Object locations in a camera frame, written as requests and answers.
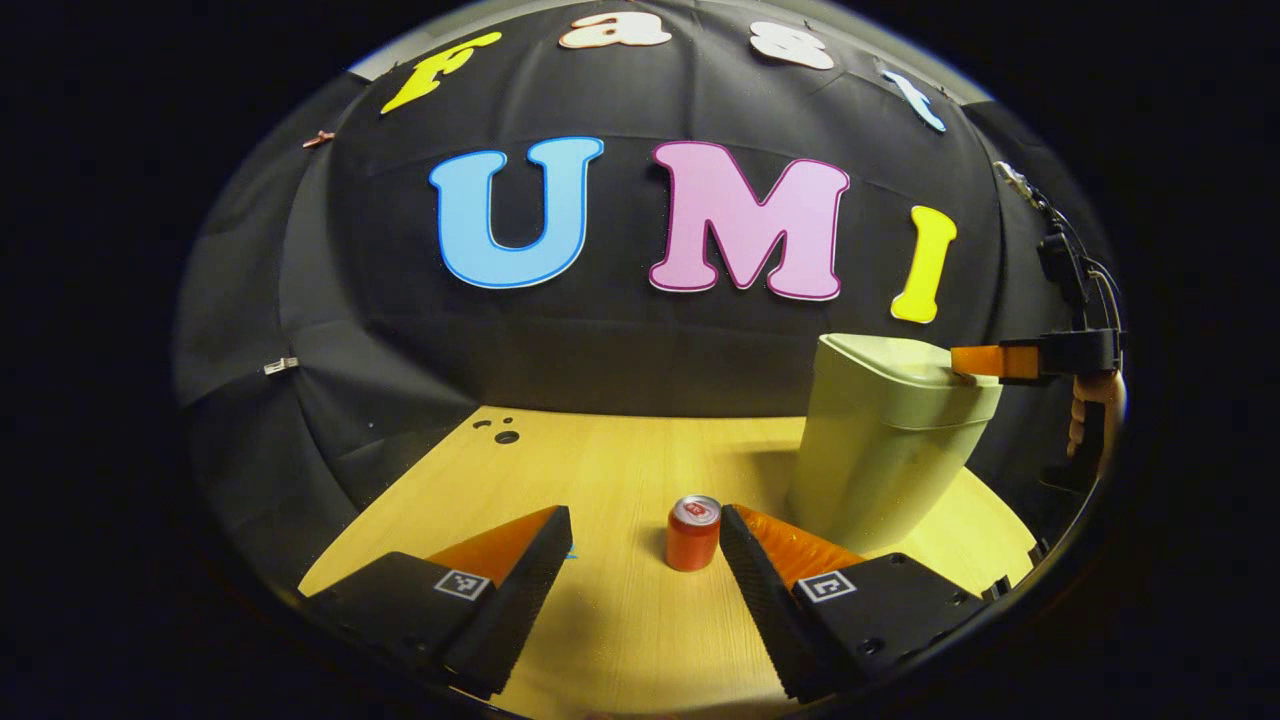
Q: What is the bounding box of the black backdrop cloth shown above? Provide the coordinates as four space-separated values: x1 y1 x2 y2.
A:
170 0 1121 601

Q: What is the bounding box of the pale green desktop garbage bin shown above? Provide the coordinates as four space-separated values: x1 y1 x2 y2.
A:
785 332 1003 557

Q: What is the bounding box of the orange pop can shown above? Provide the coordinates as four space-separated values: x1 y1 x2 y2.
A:
666 495 723 573

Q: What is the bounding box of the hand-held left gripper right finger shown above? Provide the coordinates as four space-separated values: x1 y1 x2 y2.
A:
720 505 986 704

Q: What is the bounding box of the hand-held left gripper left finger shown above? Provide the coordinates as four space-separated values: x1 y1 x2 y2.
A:
305 505 573 699

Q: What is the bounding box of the wooden desktop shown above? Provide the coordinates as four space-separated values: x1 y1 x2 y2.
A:
298 405 1036 720

